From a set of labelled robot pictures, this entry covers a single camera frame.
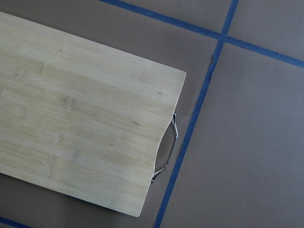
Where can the wooden cutting board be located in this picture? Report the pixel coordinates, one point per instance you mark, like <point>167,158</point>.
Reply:
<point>79,117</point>

